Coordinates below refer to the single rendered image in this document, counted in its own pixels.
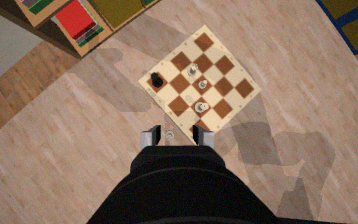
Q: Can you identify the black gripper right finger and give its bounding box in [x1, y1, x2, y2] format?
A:
[193, 125, 214, 150]

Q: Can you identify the black chess piece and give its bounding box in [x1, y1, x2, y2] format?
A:
[151, 72, 163, 88]

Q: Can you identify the wooden chessboard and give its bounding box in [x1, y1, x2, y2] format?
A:
[138, 25, 261, 145]

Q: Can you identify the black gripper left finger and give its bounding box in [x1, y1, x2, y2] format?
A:
[141, 125, 161, 150]

